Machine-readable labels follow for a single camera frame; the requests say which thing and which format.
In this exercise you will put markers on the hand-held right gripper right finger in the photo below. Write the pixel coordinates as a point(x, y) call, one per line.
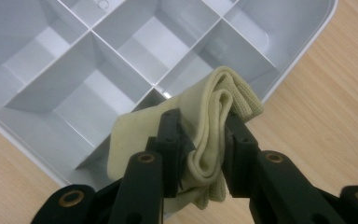
point(240, 152)

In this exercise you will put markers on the white compartment storage box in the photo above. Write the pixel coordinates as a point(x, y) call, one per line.
point(74, 81)

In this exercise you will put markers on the light green ankle sock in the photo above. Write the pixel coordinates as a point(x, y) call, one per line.
point(205, 102)

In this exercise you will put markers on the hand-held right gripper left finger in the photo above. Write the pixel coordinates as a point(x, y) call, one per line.
point(169, 146)

